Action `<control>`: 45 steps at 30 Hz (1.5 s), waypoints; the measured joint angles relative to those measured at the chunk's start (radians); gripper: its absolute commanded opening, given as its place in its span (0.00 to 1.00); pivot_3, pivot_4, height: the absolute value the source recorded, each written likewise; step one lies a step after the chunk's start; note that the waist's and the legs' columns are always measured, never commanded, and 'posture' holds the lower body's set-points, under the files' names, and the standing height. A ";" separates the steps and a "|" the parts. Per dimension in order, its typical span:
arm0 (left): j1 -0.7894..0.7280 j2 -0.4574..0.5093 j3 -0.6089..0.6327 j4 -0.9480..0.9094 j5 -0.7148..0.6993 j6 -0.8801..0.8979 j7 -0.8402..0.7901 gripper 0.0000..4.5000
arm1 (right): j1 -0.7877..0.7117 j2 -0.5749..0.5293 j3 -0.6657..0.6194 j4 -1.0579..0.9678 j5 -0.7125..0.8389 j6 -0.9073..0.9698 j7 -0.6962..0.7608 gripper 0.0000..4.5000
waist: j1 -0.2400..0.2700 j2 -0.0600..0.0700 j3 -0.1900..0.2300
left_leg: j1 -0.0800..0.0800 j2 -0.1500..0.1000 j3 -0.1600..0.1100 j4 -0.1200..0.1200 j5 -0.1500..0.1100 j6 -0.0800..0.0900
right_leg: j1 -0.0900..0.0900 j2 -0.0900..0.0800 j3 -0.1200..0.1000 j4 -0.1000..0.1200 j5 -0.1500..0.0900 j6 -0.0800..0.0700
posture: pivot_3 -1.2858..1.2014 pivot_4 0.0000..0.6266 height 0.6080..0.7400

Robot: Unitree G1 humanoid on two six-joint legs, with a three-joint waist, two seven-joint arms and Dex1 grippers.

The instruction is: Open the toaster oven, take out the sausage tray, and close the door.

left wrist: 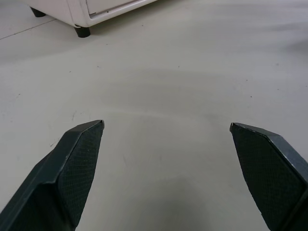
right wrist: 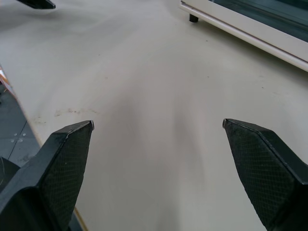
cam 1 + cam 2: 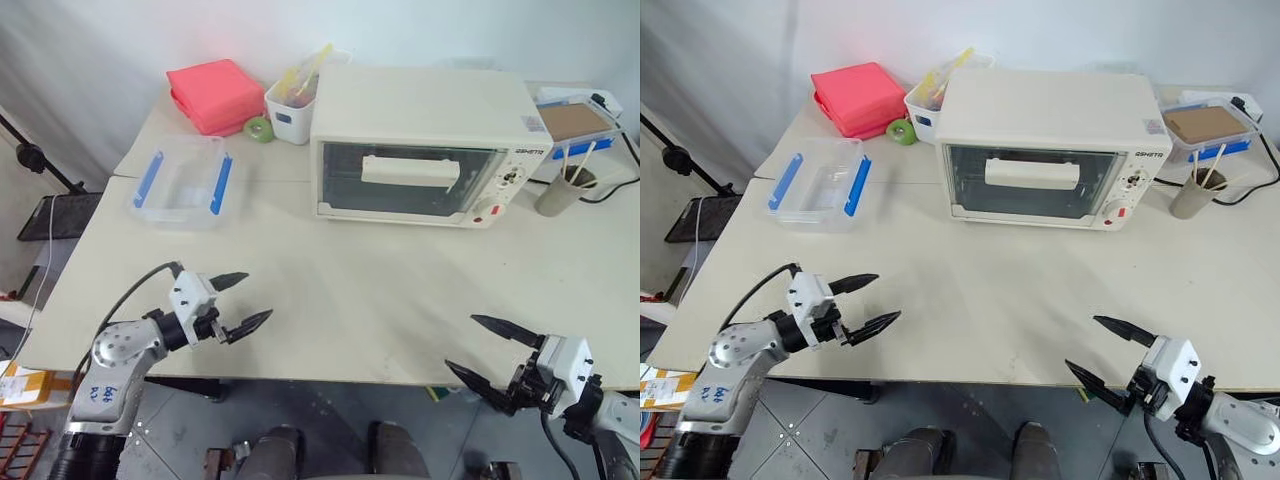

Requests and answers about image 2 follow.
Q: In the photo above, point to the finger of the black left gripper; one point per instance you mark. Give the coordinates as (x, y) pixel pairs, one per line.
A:
(39, 3)

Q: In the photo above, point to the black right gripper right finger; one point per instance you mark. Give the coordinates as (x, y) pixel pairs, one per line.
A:
(262, 168)

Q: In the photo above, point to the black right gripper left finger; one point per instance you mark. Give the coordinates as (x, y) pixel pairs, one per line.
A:
(57, 173)

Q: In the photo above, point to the cream white toaster oven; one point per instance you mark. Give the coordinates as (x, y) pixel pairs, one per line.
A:
(288, 57)

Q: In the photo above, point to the orange and white object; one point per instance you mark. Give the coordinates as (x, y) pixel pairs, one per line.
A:
(2, 78)

